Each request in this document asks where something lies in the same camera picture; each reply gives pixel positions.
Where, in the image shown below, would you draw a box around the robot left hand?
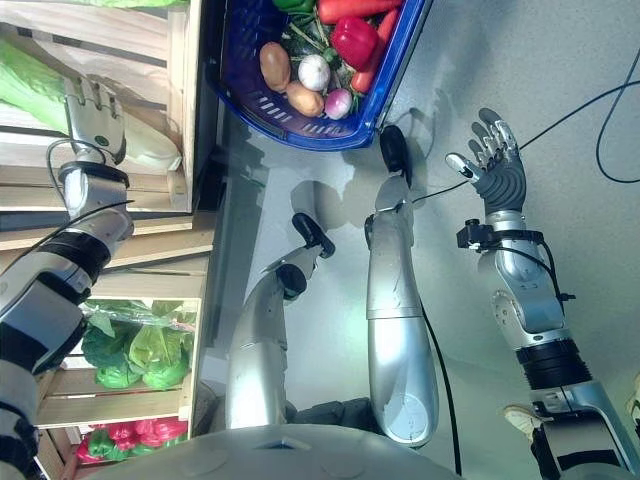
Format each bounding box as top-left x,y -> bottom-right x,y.
63,76 -> 127,166

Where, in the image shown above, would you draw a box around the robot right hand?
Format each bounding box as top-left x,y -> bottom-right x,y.
444,107 -> 529,214

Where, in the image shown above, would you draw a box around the blue plastic basket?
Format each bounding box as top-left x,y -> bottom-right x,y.
204,0 -> 432,153

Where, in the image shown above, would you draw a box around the pale white cabbage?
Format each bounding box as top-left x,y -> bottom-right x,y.
115,107 -> 184,175

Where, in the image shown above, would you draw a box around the light green napa cabbage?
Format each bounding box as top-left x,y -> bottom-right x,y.
0,38 -> 72,134

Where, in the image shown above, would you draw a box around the large wooden crate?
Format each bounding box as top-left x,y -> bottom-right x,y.
0,0 -> 202,217

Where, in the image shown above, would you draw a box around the robot right leg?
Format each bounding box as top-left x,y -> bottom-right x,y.
363,124 -> 441,449

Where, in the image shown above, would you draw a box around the robot leg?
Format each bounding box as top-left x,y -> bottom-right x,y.
363,124 -> 441,449
224,212 -> 336,431

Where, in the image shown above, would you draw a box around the slim orange carrot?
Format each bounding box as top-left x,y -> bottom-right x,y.
349,7 -> 401,94

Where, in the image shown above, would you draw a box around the pink purple onion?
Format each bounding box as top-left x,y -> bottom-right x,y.
324,87 -> 354,121

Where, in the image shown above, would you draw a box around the large brown potato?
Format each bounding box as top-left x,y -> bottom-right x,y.
259,41 -> 293,94

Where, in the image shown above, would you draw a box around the red bell pepper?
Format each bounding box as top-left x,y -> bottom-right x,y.
330,15 -> 380,72

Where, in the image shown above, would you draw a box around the small brown potato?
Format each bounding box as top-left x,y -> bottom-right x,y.
285,81 -> 326,119

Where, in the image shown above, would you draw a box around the white garlic bulb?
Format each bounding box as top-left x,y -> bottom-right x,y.
297,53 -> 332,93

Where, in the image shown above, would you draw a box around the thick orange carrot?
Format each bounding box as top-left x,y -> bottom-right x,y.
317,0 -> 405,26

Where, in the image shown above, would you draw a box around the dark green leafy vegetable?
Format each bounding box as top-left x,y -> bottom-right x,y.
281,13 -> 351,69

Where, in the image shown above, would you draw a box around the green bell pepper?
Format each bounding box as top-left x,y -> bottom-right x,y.
272,0 -> 318,15

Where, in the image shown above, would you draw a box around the green lettuce heads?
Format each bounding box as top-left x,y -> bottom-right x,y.
79,298 -> 197,392

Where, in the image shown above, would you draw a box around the person's white shoe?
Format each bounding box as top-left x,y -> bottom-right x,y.
501,403 -> 545,443
625,372 -> 640,427

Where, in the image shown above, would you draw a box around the wooden crate with lettuce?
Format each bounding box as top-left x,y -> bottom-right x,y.
34,272 -> 207,431

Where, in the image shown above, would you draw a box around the robot left leg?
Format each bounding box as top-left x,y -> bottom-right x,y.
224,212 -> 336,431

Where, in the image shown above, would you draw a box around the dark grey fabric bundle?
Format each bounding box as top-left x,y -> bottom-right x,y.
292,396 -> 384,432

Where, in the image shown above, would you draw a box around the red and green peppers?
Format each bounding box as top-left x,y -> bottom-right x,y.
74,417 -> 190,465

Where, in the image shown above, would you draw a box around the wooden crate with peppers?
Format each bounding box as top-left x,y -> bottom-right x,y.
35,417 -> 191,480

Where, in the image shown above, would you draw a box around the robot silver torso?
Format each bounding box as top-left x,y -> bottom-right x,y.
89,423 -> 464,480

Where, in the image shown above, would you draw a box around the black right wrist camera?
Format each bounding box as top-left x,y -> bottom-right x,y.
455,218 -> 497,252

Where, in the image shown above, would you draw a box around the long black floor cable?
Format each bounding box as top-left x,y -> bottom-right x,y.
410,79 -> 640,205

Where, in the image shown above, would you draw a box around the looped black cable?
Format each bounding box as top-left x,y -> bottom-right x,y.
596,63 -> 640,184

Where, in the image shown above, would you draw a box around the black cable along leg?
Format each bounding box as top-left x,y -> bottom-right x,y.
418,299 -> 464,477

